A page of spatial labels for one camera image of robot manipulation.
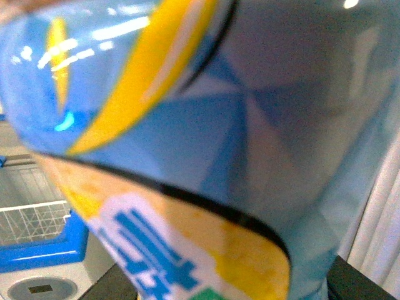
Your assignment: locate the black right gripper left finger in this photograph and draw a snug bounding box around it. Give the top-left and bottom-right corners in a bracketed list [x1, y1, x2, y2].
[79, 264, 138, 300]

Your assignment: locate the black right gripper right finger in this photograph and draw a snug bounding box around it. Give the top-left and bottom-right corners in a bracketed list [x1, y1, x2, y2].
[326, 255, 396, 300]

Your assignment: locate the blue yellow label drink bottle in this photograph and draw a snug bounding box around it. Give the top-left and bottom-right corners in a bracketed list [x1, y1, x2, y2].
[1, 1, 399, 299]

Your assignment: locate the grey pleated curtain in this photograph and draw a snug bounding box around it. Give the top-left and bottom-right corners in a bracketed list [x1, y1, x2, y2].
[339, 139, 399, 299]

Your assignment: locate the grey oval control panel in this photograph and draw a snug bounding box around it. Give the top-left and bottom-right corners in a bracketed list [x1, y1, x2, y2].
[7, 277, 78, 300]

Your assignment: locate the white blue chest freezer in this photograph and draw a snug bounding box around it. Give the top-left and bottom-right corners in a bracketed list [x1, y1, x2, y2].
[1, 113, 114, 299]

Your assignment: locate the white wire freezer basket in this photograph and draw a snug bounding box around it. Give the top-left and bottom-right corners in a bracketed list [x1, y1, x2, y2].
[1, 200, 71, 246]

